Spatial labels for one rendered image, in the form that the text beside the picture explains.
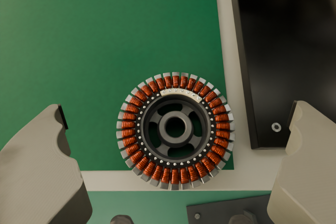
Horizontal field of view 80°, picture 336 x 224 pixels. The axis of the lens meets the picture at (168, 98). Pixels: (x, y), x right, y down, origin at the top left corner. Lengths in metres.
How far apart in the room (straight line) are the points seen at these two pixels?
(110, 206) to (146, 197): 0.16
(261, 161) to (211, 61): 0.13
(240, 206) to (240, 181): 0.78
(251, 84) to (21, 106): 0.26
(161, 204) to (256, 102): 0.81
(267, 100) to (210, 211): 0.80
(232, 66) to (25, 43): 0.27
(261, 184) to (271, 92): 0.09
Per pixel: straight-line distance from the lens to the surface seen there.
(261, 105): 0.23
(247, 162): 0.24
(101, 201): 1.03
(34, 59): 0.31
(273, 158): 0.25
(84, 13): 0.32
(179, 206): 0.99
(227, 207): 1.00
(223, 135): 0.19
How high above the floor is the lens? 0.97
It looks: 71 degrees down
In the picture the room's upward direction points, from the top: 5 degrees counter-clockwise
